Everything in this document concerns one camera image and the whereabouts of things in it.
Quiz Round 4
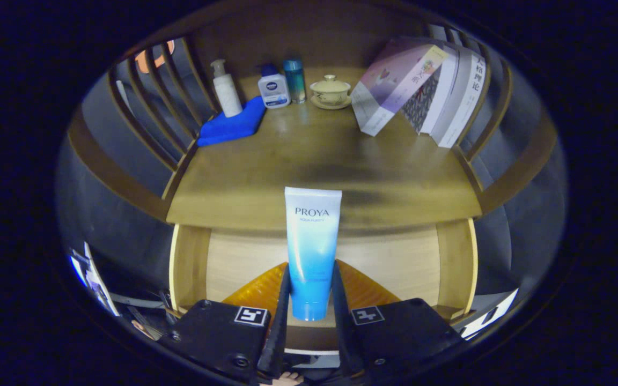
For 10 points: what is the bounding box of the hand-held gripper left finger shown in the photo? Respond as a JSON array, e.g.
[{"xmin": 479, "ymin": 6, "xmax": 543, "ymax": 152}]
[{"xmin": 161, "ymin": 262, "xmax": 292, "ymax": 384}]

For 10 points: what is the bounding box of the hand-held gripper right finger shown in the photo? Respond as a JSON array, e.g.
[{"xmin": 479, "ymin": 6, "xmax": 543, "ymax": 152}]
[{"xmin": 332, "ymin": 260, "xmax": 465, "ymax": 381}]

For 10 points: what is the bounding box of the wooden drawer with black knob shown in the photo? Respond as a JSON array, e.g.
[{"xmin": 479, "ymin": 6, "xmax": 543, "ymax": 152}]
[{"xmin": 168, "ymin": 219, "xmax": 479, "ymax": 354}]

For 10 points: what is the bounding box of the blue and white tube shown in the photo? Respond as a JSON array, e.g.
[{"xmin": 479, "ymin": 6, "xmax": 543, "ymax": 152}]
[{"xmin": 284, "ymin": 187, "xmax": 343, "ymax": 321}]

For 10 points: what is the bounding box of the wooden cabinet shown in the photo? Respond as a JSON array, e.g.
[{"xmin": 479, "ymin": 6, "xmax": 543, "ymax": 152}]
[{"xmin": 67, "ymin": 11, "xmax": 559, "ymax": 226}]

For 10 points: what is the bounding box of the wooden countertop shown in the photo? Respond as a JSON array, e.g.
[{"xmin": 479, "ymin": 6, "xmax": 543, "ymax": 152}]
[{"xmin": 166, "ymin": 67, "xmax": 482, "ymax": 232}]

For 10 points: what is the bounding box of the blue folded cloth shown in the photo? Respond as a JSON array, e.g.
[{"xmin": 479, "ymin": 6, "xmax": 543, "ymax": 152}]
[{"xmin": 197, "ymin": 96, "xmax": 267, "ymax": 147}]

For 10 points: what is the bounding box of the white pump bottle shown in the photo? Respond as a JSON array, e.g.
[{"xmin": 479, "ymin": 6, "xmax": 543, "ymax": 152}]
[{"xmin": 211, "ymin": 59, "xmax": 244, "ymax": 118}]

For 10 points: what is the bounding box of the white bottle with blue cap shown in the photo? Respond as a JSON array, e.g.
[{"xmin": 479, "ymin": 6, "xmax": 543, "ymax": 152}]
[{"xmin": 257, "ymin": 63, "xmax": 291, "ymax": 109}]

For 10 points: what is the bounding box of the purple and white book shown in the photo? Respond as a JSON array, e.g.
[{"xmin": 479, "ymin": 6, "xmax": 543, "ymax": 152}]
[{"xmin": 350, "ymin": 39, "xmax": 450, "ymax": 137}]

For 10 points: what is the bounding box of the beige lidded teacup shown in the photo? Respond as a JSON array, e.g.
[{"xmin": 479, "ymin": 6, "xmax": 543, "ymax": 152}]
[{"xmin": 310, "ymin": 75, "xmax": 352, "ymax": 110}]

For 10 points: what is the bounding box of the teal bottle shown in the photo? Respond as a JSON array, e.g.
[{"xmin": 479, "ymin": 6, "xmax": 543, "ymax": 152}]
[{"xmin": 283, "ymin": 58, "xmax": 307, "ymax": 105}]

